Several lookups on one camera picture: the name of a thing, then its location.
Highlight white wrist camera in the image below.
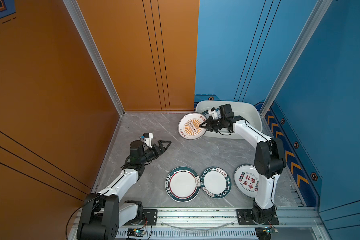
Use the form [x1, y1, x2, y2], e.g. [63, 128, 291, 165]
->
[140, 133, 154, 148]
[208, 108, 221, 120]

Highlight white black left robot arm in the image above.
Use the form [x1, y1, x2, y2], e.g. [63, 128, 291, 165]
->
[76, 138, 172, 240]

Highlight white plastic bin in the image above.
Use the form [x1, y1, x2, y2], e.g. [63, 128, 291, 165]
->
[195, 101, 263, 140]

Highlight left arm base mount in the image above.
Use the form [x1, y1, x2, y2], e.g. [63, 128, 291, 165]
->
[125, 209, 158, 226]

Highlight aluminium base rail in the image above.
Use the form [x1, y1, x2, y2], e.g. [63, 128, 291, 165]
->
[70, 206, 323, 229]

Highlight green circuit board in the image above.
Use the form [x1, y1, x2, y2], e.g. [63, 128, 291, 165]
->
[126, 229, 148, 240]
[255, 228, 279, 240]

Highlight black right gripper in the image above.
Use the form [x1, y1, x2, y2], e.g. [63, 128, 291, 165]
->
[199, 116, 227, 133]

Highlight green red rim plate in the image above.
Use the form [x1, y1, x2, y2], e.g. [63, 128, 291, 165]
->
[165, 167, 201, 203]

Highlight white plate red characters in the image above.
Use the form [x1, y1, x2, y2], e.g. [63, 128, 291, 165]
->
[234, 165, 259, 199]

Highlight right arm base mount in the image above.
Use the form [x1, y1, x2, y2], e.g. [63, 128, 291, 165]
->
[236, 208, 280, 226]

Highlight aluminium corner post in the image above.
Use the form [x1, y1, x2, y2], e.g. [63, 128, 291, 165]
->
[260, 0, 333, 117]
[63, 0, 125, 117]

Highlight green circuit board right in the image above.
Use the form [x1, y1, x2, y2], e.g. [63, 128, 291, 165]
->
[255, 228, 279, 240]

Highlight green circuit board left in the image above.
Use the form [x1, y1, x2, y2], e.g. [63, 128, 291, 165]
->
[126, 229, 148, 240]

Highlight green lettered rim plate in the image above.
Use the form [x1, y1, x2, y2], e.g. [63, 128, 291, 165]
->
[200, 167, 232, 199]

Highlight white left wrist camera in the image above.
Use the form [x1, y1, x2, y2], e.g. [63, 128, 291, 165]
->
[140, 133, 154, 148]

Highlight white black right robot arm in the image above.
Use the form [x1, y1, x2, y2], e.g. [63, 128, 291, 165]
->
[200, 104, 287, 225]

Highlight aluminium corner post right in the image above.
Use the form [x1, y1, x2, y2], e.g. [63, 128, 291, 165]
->
[260, 0, 333, 117]

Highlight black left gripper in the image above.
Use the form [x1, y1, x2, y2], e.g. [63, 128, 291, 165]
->
[139, 141, 171, 166]

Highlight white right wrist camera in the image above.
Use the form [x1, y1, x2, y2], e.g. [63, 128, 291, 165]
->
[208, 108, 221, 120]

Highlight aluminium corner post left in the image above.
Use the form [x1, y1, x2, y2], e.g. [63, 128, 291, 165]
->
[63, 0, 125, 117]

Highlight orange sunburst plate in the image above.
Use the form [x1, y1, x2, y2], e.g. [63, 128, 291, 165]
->
[178, 113, 207, 140]

